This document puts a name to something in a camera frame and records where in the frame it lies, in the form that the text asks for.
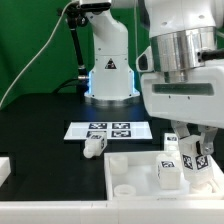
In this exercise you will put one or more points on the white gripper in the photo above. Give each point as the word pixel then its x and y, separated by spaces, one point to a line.
pixel 198 101

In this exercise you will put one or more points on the white square tabletop tray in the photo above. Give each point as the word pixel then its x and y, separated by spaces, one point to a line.
pixel 132 175

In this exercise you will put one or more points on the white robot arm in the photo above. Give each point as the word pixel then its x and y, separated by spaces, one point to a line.
pixel 183 73

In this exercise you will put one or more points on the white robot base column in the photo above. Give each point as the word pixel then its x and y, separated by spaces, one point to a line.
pixel 111 80

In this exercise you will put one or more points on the white sheet with tags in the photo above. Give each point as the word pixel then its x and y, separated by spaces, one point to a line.
pixel 114 130

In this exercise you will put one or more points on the white L-shaped obstacle fence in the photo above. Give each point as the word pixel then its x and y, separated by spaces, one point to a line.
pixel 117 211

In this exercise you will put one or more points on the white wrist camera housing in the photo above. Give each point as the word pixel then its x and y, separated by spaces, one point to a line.
pixel 144 61

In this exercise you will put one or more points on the black camera on stand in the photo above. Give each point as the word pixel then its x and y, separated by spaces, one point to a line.
pixel 76 16

